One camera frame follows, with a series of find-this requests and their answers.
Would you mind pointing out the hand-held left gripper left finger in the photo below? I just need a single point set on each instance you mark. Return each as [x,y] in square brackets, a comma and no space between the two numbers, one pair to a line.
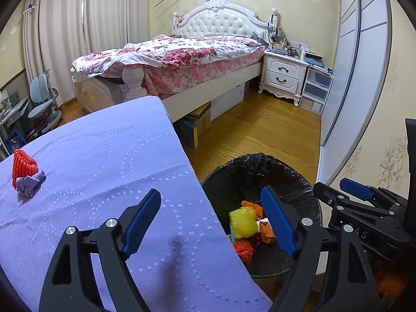
[143,222]

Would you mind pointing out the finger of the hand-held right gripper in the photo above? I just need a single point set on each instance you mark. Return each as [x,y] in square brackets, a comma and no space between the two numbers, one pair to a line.
[356,188]
[328,196]

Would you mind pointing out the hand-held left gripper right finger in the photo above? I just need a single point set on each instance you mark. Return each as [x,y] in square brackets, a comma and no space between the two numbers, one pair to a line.
[278,221]

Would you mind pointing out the orange foil wrapper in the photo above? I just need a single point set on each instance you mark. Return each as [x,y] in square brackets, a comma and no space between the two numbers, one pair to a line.
[252,209]

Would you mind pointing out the yellow foam fruit net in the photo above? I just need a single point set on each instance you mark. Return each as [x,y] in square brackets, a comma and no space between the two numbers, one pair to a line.
[243,222]

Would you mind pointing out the red plastic bag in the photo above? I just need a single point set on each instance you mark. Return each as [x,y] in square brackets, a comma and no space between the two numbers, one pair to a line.
[244,250]

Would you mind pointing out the trash bin with black liner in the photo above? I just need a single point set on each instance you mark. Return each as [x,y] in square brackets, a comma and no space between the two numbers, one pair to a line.
[234,182]

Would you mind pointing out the purple patterned bedsheet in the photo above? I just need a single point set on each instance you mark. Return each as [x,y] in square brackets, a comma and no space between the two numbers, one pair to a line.
[113,152]

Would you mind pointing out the translucent plastic drawer unit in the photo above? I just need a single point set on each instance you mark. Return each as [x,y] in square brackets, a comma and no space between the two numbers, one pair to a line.
[313,87]

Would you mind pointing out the cardboard box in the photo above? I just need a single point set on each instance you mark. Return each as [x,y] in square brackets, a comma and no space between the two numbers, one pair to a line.
[198,120]

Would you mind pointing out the white sliding wardrobe door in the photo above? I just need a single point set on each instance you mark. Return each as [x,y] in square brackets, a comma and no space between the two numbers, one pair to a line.
[357,71]

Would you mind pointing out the lilac crumpled paper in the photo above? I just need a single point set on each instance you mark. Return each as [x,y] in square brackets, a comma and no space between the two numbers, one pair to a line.
[29,183]

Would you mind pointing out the white storage box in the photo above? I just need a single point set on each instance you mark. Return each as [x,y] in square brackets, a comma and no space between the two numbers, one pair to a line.
[227,100]

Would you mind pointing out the red foam fruit net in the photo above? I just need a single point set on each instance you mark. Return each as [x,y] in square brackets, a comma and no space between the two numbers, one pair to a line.
[22,165]

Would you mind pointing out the white nightstand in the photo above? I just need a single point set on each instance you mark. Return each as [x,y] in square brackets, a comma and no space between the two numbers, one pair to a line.
[282,71]

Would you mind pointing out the clutter on nightstand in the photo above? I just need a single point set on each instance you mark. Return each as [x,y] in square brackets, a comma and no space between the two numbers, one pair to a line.
[292,44]

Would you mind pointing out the light blue desk chair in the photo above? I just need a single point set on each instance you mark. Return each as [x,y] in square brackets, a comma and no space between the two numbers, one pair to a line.
[40,87]

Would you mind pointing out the grey study desk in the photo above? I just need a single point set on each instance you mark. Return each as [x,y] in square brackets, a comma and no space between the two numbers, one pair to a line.
[13,110]

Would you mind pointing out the pink floral quilt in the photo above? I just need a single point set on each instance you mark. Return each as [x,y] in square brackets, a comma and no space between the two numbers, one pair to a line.
[195,52]

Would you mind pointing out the beige curtain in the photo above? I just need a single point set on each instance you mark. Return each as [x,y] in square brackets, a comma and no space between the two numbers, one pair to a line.
[55,39]
[117,9]

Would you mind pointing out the white bed with tufted headboard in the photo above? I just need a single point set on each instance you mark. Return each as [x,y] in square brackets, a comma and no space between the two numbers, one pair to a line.
[221,22]

